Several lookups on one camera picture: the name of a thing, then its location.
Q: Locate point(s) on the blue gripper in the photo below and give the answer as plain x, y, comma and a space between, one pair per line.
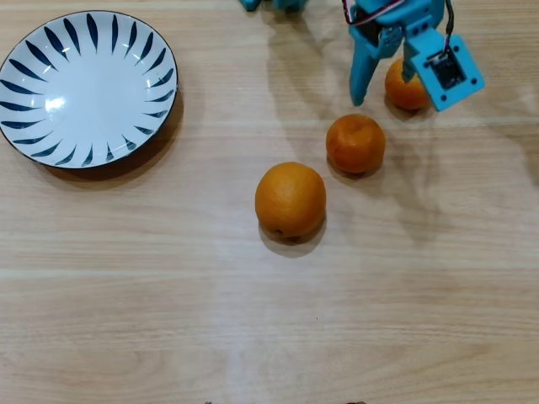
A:
365, 63

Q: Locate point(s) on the small orange fruit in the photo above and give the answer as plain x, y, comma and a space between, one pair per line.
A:
355, 143
404, 94

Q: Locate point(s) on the large orange fruit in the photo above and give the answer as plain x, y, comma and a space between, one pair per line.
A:
290, 200

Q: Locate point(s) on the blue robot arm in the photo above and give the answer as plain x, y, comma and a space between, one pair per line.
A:
417, 5

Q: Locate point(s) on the white plate blue leaf pattern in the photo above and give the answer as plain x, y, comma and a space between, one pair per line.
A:
88, 92

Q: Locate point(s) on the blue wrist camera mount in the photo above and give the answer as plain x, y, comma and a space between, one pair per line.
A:
459, 90

